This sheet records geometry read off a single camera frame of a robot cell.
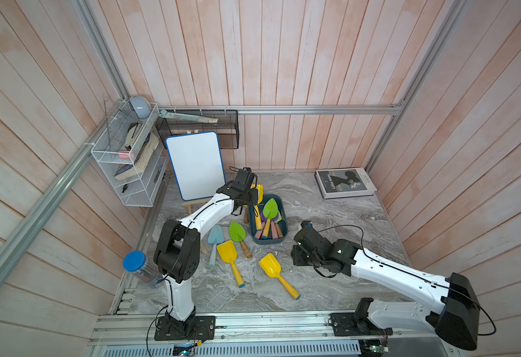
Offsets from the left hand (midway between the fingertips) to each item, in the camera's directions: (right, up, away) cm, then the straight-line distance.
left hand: (251, 197), depth 93 cm
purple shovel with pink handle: (+10, -14, -1) cm, 17 cm away
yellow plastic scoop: (-10, -23, -3) cm, 25 cm away
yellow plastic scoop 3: (+4, 0, +2) cm, 4 cm away
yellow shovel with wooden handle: (-3, -8, +7) cm, 11 cm away
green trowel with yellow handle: (+8, -7, +8) cm, 13 cm away
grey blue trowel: (-16, -17, +2) cm, 23 cm away
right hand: (+16, -20, -13) cm, 29 cm away
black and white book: (+44, +7, +17) cm, 48 cm away
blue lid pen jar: (-36, -20, -25) cm, 48 cm away
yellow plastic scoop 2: (+9, -28, -7) cm, 30 cm away
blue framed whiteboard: (-23, +15, -4) cm, 27 cm away
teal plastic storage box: (+14, -7, +7) cm, 17 cm away
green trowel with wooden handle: (-6, -16, +3) cm, 17 cm away
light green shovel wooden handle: (+11, -13, +3) cm, 17 cm away
